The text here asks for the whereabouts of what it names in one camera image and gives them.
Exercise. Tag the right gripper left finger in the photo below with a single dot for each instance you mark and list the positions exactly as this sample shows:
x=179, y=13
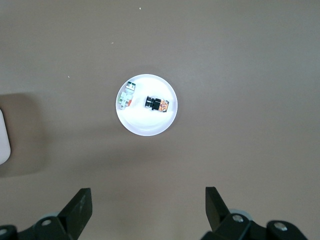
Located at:
x=75, y=212

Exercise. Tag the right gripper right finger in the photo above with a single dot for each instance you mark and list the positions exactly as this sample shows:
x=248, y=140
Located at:
x=216, y=212

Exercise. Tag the orange and black switch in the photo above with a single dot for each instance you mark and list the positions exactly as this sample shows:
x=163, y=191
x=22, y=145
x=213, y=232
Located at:
x=156, y=105

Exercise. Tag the white lidded storage box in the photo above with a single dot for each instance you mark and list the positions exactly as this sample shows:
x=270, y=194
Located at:
x=3, y=140

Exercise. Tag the pale pink round plate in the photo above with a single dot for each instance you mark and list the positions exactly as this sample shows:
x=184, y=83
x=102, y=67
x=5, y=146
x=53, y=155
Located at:
x=147, y=125

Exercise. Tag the brown table cover sheet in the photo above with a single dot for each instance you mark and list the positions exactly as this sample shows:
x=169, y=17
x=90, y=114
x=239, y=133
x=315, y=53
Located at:
x=225, y=75

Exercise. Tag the green and white switch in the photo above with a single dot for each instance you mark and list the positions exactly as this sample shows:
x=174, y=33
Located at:
x=126, y=97

